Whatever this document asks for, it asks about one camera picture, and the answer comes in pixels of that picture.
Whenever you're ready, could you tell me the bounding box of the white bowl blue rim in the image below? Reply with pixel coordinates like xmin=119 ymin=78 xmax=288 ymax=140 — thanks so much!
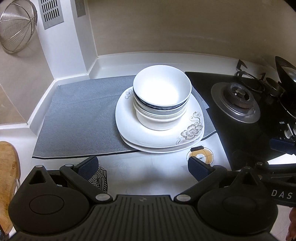
xmin=133 ymin=65 xmax=192 ymax=118

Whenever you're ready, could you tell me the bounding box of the beige ceramic bowl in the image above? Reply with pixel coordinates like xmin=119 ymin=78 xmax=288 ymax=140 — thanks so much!
xmin=133 ymin=100 xmax=186 ymax=131

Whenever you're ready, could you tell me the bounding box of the grey and white mat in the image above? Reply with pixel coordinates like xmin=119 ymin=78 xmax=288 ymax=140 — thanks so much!
xmin=31 ymin=75 xmax=232 ymax=197

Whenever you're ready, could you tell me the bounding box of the round wooden cutting board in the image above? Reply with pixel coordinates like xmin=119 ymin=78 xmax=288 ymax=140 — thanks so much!
xmin=0 ymin=141 xmax=21 ymax=235

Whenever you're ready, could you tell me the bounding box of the black gas stove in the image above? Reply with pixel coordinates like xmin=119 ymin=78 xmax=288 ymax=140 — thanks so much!
xmin=186 ymin=72 xmax=295 ymax=170

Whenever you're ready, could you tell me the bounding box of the silver stove burner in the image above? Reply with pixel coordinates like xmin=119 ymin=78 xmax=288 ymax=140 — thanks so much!
xmin=211 ymin=82 xmax=260 ymax=123

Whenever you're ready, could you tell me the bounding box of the black pan support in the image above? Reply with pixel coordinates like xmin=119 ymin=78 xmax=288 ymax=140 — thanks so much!
xmin=235 ymin=59 xmax=285 ymax=103

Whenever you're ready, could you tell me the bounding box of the metal wire strainer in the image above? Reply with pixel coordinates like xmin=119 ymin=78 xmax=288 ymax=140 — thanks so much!
xmin=1 ymin=0 xmax=38 ymax=53

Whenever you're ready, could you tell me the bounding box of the grey wall vent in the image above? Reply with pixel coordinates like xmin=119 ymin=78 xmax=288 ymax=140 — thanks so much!
xmin=38 ymin=0 xmax=64 ymax=30

